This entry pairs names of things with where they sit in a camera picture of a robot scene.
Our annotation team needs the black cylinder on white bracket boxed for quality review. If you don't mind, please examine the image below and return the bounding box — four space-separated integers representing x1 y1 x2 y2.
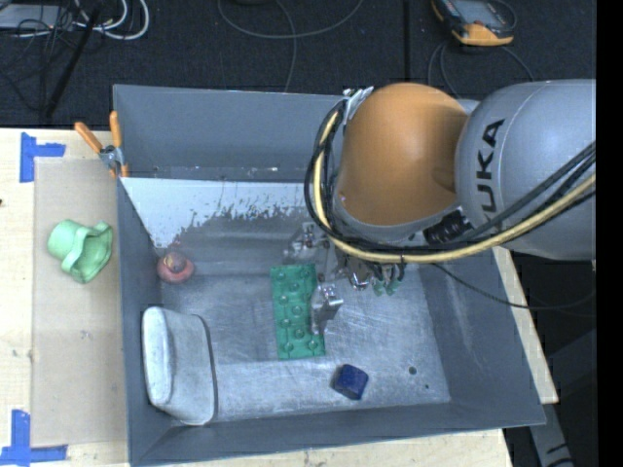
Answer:
421 208 472 248

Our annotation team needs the brown cardboard board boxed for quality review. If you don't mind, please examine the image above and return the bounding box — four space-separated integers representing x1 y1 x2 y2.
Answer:
29 157 128 449

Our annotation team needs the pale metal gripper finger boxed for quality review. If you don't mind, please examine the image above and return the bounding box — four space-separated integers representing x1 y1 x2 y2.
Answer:
283 221 322 265
309 283 346 337

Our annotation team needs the light green cup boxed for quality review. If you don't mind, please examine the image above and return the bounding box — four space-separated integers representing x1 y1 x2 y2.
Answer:
46 218 115 284

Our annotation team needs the dark green flat block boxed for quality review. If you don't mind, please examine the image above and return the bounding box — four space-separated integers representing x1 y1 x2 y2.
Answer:
269 263 327 361

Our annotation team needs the grey metal bin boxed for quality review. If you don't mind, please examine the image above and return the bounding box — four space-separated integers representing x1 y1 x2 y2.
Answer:
112 84 548 467

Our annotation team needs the dark blue block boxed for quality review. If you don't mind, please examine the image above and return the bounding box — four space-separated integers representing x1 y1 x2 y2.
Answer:
331 363 370 402

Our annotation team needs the red-orange toy fruit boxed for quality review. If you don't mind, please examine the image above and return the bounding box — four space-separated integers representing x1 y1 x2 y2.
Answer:
156 250 196 285

